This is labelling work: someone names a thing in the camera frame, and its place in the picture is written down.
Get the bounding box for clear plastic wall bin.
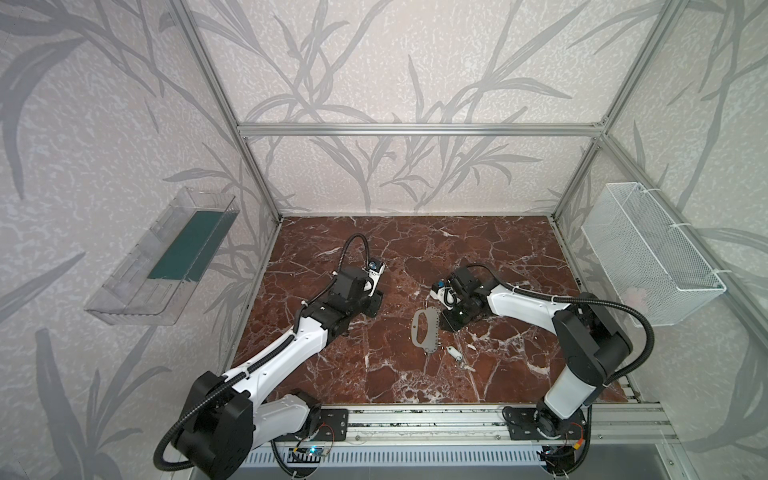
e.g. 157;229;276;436
84;187;240;326

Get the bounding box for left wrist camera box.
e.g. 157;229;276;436
366;258;385;297

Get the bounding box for aluminium frame profiles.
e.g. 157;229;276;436
167;0;768;349

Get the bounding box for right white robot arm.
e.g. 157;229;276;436
430;266;633;439

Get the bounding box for white slotted cable duct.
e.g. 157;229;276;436
239;446;547;469

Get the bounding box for white wire mesh basket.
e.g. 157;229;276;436
582;182;727;327

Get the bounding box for key with light tag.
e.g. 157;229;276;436
446;346;465;364

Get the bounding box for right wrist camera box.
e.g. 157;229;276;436
429;280;457;310

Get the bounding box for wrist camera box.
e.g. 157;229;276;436
366;258;385;297
429;280;457;310

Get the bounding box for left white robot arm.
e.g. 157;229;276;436
153;259;385;479

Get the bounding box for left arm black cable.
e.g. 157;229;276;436
152;232;372;472

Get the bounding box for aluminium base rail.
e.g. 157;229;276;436
321;403;680;446

